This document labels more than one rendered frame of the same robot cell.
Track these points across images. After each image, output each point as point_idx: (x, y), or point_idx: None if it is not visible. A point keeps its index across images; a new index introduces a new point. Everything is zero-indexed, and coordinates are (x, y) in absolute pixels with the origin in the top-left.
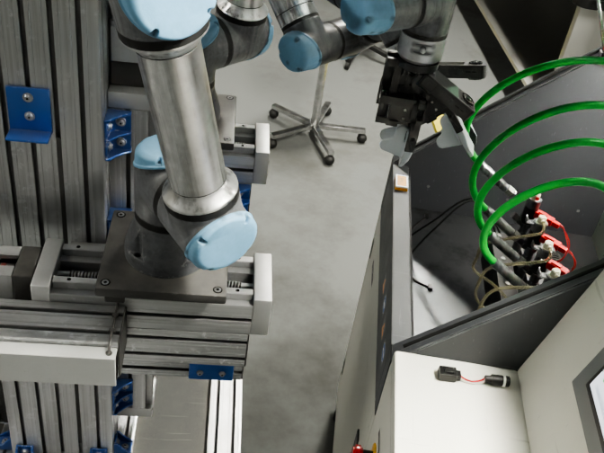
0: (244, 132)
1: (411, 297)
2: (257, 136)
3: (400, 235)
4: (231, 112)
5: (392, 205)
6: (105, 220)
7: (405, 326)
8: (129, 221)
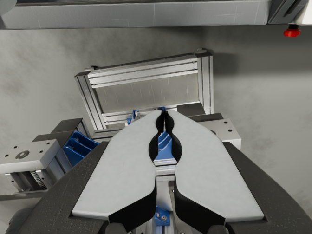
0: (17, 175)
1: (193, 1)
2: (20, 171)
3: (86, 17)
4: (15, 202)
5: (32, 29)
6: (172, 227)
7: (242, 8)
8: (188, 230)
